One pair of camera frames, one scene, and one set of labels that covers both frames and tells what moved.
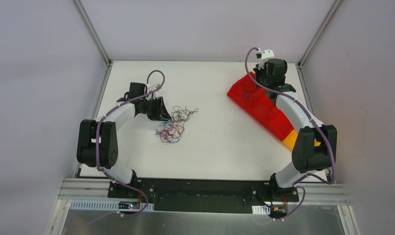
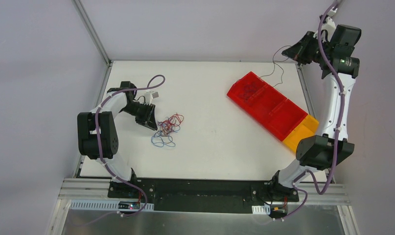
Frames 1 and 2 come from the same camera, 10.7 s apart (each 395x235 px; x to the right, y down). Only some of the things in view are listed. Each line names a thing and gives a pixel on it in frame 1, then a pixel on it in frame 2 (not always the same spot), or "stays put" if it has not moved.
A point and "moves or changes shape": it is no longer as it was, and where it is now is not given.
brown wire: [179, 115] moves or changes shape
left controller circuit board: [129, 205] stays put
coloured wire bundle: [171, 132] moves or changes shape
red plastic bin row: [257, 102] stays put
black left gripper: [158, 108] → [145, 114]
